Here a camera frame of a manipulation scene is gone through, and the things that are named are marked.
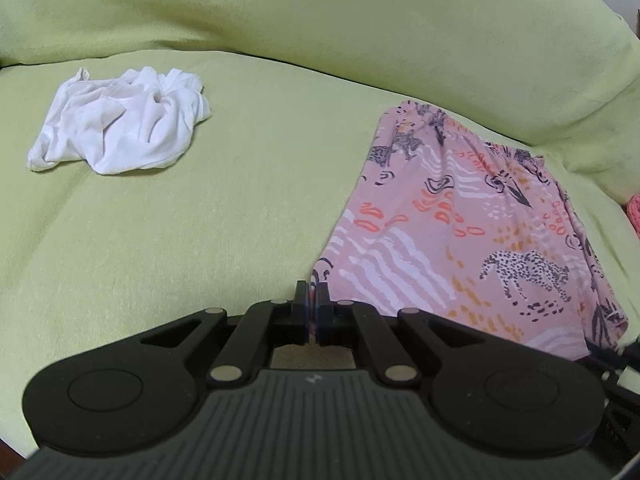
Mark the light green sofa cover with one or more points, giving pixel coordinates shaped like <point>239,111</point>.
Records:
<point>240,200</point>

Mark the white crumpled garment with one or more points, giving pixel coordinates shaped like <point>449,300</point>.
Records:
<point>125,125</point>

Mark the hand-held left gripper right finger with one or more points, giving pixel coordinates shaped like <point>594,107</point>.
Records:
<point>321,317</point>

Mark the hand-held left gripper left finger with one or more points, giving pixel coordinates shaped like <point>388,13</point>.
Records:
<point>303,317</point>

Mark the pink knitted blanket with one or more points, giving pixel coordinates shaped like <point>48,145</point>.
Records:
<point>635,212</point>

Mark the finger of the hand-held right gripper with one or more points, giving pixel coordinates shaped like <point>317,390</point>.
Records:
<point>617,360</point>

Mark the pink animal print shorts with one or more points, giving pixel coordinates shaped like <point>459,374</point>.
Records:
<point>450,240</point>

